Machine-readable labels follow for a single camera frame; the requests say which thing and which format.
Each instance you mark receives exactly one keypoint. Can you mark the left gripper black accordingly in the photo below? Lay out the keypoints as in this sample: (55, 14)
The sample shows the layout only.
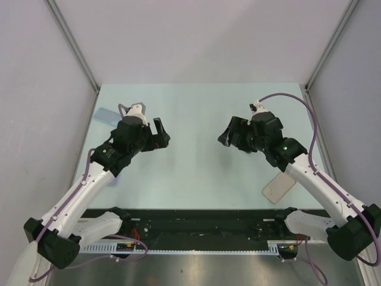
(155, 141)

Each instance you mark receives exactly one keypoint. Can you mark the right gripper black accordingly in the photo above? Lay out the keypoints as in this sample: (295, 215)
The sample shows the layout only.
(243, 126)

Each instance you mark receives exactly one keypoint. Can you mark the lilac phone case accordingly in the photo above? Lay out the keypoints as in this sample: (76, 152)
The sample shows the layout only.
(114, 181)

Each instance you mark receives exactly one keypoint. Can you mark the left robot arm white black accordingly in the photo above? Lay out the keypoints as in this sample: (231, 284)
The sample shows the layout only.
(54, 232)

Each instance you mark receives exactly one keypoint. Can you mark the light blue phone case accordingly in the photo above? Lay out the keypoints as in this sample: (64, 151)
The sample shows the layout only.
(107, 117)

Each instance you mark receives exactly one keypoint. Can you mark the beige phone case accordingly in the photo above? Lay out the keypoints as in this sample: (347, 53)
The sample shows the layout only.
(278, 188)

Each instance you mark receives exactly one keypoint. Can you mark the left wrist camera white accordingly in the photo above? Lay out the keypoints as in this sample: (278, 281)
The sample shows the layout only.
(138, 110)

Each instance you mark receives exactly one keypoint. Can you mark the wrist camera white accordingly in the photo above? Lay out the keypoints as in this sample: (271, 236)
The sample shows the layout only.
(138, 110)
(256, 108)

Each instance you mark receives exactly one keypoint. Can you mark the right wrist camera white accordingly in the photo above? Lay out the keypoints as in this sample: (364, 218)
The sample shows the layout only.
(256, 108)

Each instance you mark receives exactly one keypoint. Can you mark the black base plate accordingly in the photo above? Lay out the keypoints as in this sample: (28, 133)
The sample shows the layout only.
(205, 230)

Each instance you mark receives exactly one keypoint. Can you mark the left aluminium frame post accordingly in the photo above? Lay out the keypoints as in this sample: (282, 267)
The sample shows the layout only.
(68, 36)

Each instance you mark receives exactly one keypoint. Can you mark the aluminium frame post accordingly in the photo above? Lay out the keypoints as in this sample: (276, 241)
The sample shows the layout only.
(68, 36)
(333, 40)

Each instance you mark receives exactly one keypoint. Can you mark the right aluminium frame post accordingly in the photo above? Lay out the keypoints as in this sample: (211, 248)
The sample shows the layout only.
(333, 40)

